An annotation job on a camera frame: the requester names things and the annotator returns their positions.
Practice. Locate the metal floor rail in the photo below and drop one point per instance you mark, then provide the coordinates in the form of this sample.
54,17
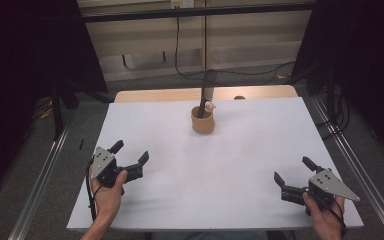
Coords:
363,160
41,180

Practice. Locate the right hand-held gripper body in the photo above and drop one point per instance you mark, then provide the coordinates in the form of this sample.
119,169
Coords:
331,185

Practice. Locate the wooden table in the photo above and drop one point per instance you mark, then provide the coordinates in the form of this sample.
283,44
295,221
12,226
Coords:
160,94

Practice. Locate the person's left hand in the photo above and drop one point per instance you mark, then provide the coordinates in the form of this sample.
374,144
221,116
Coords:
108,201

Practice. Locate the person's right hand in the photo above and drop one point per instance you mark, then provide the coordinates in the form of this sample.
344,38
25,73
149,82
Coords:
325,223

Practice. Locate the small dark round knob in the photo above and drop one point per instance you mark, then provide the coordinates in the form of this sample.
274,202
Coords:
239,97

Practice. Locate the small black floor piece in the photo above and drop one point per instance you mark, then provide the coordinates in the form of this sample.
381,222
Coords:
81,144

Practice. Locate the black curtain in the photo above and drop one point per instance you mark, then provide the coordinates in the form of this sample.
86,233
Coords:
366,60
23,66

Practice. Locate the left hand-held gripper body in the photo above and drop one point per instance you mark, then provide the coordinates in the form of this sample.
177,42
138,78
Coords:
104,166

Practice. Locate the black metal stand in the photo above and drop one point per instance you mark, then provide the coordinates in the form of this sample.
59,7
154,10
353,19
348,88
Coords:
57,113

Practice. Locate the white table cover board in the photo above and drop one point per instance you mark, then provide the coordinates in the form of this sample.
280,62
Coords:
213,173

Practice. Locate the brown cup with figurine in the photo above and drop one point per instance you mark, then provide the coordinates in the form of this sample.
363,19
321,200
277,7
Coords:
202,125

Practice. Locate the black horizontal bar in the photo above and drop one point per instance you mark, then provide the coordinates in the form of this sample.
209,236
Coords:
196,12

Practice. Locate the white wall socket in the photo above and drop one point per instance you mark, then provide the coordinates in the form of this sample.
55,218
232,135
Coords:
182,3

